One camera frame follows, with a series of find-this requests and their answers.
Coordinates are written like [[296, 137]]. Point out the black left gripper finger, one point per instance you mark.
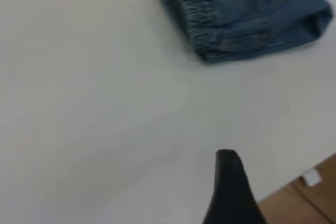
[[231, 195]]

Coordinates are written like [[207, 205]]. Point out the blue denim shorts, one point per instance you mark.
[[244, 14]]

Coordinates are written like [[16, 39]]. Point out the brown cardboard box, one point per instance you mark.
[[302, 205]]

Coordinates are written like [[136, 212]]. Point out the white paper label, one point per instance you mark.
[[312, 177]]

